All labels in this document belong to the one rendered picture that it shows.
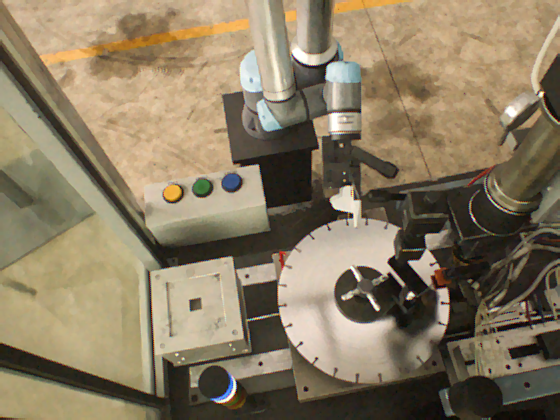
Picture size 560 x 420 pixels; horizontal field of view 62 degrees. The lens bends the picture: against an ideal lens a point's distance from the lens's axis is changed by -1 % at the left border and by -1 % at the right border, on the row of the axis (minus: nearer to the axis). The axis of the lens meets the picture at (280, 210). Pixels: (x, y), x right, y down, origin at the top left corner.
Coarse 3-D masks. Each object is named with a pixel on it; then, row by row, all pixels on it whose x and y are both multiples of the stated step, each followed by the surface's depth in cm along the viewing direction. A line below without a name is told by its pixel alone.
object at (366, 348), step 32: (352, 224) 98; (384, 224) 97; (320, 256) 95; (352, 256) 95; (384, 256) 94; (288, 288) 92; (320, 288) 92; (288, 320) 89; (320, 320) 89; (384, 320) 88; (416, 320) 88; (320, 352) 86; (352, 352) 86; (384, 352) 86; (416, 352) 85
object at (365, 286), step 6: (354, 270) 88; (360, 276) 87; (384, 276) 87; (360, 282) 87; (366, 282) 86; (372, 282) 87; (378, 282) 87; (360, 288) 86; (366, 288) 86; (372, 288) 86; (348, 294) 86; (354, 294) 86; (360, 294) 87; (366, 294) 86; (372, 300) 85; (378, 306) 85
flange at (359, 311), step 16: (352, 272) 92; (368, 272) 92; (336, 288) 91; (352, 288) 89; (384, 288) 90; (352, 304) 89; (368, 304) 89; (384, 304) 89; (352, 320) 89; (368, 320) 88
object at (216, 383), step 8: (208, 368) 66; (216, 368) 66; (200, 376) 66; (208, 376) 66; (216, 376) 66; (224, 376) 66; (200, 384) 65; (208, 384) 65; (216, 384) 65; (224, 384) 65; (232, 384) 67; (208, 392) 65; (216, 392) 65; (224, 392) 65; (216, 400) 67
